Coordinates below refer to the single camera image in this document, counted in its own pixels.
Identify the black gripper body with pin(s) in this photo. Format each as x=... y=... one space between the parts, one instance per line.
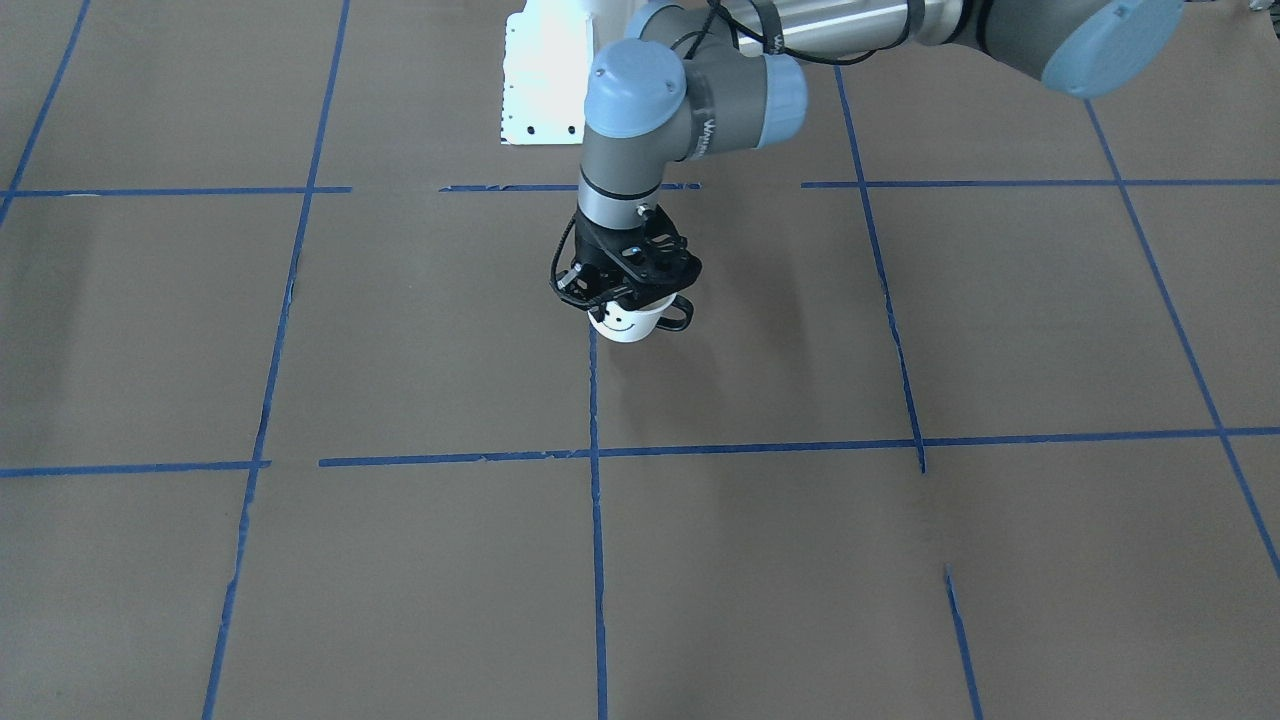
x=592 y=272

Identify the white smiley mug black handle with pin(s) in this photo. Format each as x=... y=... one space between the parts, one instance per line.
x=673 y=313

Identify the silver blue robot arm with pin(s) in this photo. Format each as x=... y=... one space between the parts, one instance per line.
x=681 y=85

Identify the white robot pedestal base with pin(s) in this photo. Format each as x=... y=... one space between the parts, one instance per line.
x=549 y=47

